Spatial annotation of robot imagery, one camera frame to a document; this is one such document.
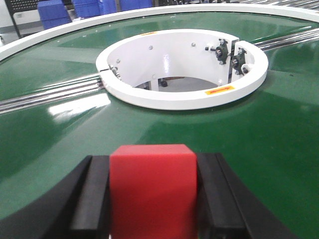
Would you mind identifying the red cube block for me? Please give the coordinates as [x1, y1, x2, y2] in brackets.
[109, 144, 197, 239]

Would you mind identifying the black perforated pegboard stand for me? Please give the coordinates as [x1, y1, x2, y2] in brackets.
[4, 0, 43, 38]

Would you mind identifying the large blue crate front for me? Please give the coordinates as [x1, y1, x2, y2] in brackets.
[119, 0, 153, 11]

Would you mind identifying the small blue crate stack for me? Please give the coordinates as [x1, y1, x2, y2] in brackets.
[37, 0, 71, 30]

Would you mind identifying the right steel roller bar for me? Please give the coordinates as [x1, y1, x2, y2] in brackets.
[254, 28, 319, 51]

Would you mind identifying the white inner ring housing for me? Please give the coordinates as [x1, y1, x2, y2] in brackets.
[96, 29, 268, 111]

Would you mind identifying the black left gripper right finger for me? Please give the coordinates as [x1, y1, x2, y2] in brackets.
[197, 153, 297, 239]

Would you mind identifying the white outer conveyor rim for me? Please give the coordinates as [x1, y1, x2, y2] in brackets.
[0, 3, 319, 61]

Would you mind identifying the tall blue crate stack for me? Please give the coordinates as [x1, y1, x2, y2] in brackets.
[72, 0, 100, 18]

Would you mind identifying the yellow arrow label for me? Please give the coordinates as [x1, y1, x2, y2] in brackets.
[205, 86, 235, 95]

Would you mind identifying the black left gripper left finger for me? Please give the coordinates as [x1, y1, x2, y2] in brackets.
[0, 155, 110, 239]

